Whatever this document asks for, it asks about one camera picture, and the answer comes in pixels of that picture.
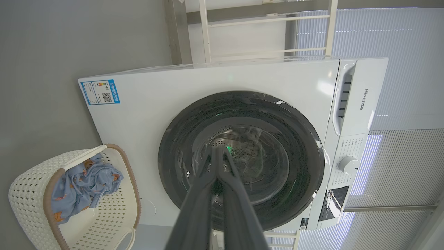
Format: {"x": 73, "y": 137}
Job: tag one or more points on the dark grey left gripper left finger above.
{"x": 194, "y": 215}

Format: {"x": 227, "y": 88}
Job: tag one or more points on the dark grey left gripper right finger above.
{"x": 239, "y": 218}

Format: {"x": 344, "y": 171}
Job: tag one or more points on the black round glass washer door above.
{"x": 277, "y": 139}

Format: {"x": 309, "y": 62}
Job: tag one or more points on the blue cartoon print garment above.
{"x": 83, "y": 187}

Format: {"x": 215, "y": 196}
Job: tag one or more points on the black glossy display control panel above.
{"x": 333, "y": 203}

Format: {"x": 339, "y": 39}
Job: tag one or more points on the white Hisense washing machine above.
{"x": 145, "y": 121}

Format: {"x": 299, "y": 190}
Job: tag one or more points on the white washing machine dial knob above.
{"x": 348, "y": 165}

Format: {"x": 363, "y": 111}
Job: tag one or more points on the cream perforated laundry basket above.
{"x": 104, "y": 222}

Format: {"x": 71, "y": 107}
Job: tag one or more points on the blue energy label sticker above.
{"x": 100, "y": 92}

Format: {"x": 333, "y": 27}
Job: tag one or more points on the white detergent drawer front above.
{"x": 367, "y": 93}

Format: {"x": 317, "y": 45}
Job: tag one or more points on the white window blinds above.
{"x": 406, "y": 69}

